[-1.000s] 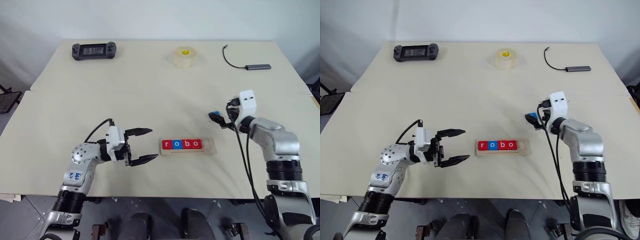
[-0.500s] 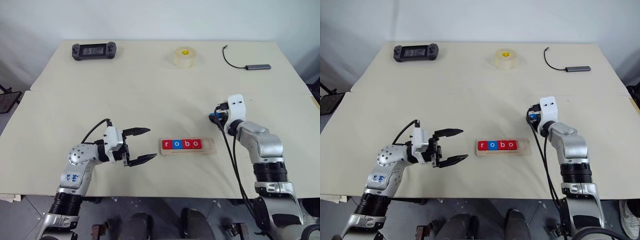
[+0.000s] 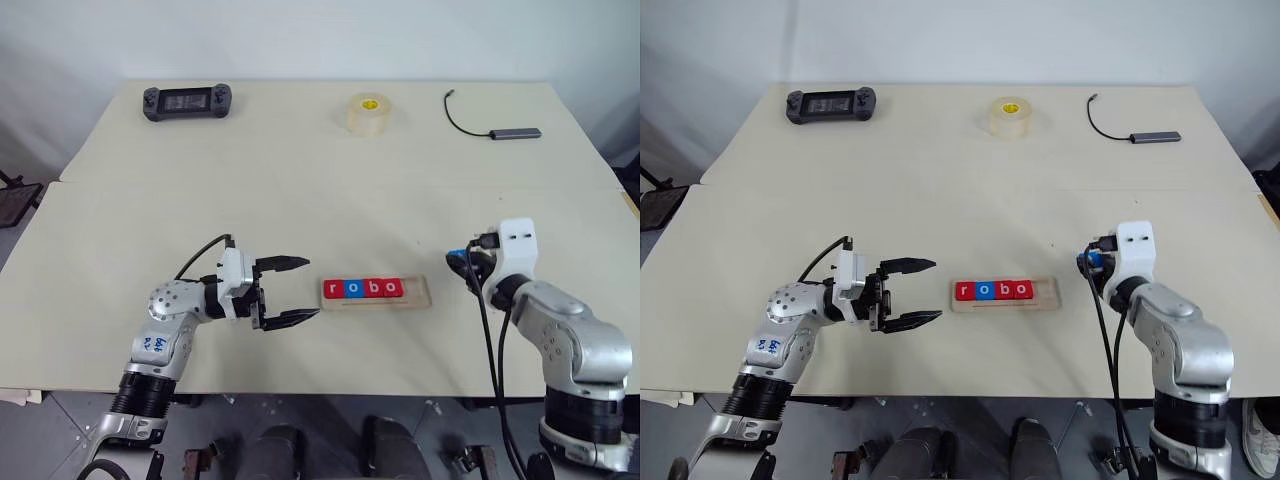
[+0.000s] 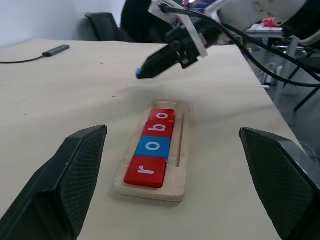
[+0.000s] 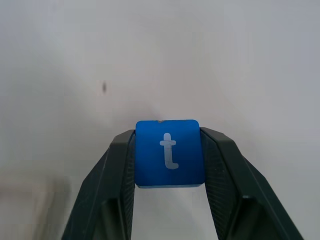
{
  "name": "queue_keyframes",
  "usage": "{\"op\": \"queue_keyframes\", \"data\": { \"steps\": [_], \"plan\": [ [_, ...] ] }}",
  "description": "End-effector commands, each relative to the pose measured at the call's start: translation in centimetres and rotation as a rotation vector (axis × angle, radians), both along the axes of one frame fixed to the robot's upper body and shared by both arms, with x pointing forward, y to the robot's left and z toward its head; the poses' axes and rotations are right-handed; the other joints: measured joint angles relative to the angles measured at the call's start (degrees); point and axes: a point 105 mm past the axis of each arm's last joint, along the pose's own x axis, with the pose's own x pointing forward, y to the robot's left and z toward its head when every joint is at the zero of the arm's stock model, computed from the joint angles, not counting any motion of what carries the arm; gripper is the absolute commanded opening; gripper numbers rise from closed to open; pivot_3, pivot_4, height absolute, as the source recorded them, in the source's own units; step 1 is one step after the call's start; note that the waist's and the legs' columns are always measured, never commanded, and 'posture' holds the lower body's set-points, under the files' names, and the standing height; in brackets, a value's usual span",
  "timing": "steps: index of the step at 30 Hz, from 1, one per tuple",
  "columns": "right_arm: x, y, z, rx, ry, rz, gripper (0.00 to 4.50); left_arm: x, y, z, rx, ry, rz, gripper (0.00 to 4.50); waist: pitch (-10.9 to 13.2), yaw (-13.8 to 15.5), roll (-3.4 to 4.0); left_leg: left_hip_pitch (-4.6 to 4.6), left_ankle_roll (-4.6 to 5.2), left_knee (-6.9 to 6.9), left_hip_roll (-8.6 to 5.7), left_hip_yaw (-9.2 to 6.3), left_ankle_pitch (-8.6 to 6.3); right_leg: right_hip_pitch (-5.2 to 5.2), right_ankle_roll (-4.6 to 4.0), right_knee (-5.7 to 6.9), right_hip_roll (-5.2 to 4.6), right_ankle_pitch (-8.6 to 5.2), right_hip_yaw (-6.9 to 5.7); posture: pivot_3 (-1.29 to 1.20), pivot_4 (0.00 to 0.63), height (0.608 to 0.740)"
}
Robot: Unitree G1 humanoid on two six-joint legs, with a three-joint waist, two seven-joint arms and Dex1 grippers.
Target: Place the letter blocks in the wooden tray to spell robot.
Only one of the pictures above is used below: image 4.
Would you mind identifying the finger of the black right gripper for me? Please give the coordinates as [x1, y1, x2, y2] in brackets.
[140, 41, 181, 73]
[139, 53, 181, 80]

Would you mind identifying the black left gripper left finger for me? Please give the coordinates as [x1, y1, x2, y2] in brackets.
[0, 124, 109, 240]

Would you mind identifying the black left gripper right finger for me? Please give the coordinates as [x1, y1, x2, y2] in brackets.
[238, 126, 320, 240]

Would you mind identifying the red letter tile o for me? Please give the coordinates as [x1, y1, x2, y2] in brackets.
[148, 108, 176, 124]

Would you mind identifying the red letter tile b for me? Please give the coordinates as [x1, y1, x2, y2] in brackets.
[141, 120, 175, 139]

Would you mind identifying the wooden letter tray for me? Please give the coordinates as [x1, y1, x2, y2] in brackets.
[112, 99, 195, 202]

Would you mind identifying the black office chair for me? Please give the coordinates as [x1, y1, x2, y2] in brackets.
[84, 12, 121, 42]

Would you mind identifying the small red object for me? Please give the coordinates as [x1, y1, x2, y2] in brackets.
[261, 17, 276, 28]

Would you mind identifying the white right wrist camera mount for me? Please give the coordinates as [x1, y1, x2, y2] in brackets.
[147, 0, 209, 59]

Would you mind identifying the grey USB hub with cable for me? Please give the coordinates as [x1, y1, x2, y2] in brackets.
[0, 44, 71, 65]

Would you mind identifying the grey metal frame stand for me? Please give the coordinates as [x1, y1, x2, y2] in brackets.
[273, 32, 320, 112]

